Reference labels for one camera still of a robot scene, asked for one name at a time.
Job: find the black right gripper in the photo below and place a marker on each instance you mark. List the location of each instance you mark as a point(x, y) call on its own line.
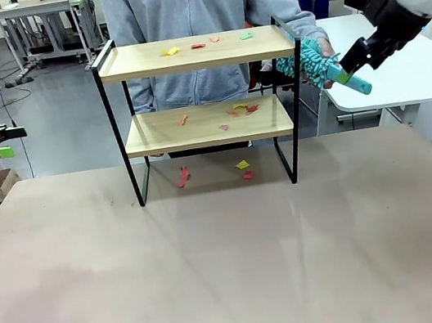
point(393, 28)

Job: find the teal microfiber duster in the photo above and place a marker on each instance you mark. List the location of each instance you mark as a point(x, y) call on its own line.
point(316, 66)

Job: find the person right forearm grey sleeve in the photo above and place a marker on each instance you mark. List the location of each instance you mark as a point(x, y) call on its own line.
point(142, 95)

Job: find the person left hand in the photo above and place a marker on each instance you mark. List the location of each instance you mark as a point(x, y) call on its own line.
point(326, 47)

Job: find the white desk with curved edge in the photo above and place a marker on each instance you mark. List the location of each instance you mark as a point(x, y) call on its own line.
point(394, 86)

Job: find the power strip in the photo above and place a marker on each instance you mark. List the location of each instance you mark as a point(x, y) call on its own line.
point(18, 81)

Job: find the black office chair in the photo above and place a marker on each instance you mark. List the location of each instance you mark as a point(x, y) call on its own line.
point(264, 79)

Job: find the red paper scrap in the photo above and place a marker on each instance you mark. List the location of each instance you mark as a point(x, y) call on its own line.
point(252, 108)
point(183, 176)
point(198, 46)
point(247, 175)

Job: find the green paper scrap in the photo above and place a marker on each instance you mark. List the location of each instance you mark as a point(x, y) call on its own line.
point(246, 35)

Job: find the yellow paper scrap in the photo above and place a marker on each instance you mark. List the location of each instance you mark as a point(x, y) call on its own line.
point(171, 51)
point(240, 105)
point(242, 164)

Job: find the orange paper scrap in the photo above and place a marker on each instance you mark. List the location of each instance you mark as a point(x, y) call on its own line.
point(214, 39)
point(233, 113)
point(183, 119)

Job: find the grey metal workbench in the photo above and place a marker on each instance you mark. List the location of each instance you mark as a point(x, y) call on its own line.
point(33, 9)

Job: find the pink paper scrap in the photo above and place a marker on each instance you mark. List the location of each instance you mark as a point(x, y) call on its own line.
point(223, 127)

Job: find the person torso grey hoodie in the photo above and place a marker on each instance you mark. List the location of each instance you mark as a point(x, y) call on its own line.
point(189, 4)

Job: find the wooden two-tier shelf black frame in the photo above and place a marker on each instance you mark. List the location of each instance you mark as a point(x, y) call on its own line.
point(191, 61)

